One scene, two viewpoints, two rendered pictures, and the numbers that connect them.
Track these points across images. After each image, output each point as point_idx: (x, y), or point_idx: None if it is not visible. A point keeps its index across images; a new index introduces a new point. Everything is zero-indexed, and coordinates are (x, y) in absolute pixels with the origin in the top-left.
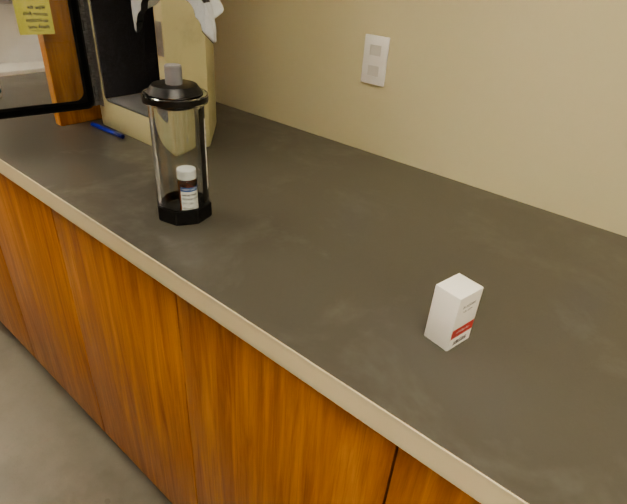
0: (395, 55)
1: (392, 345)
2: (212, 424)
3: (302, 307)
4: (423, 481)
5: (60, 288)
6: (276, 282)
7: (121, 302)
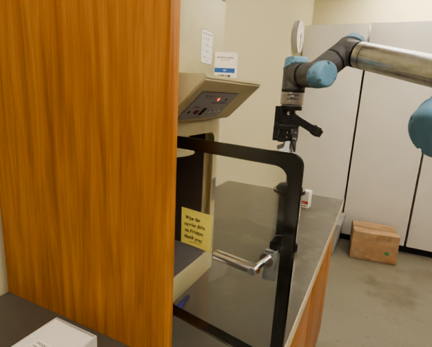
0: None
1: (316, 211)
2: (311, 314)
3: (316, 221)
4: None
5: None
6: (309, 225)
7: (300, 321)
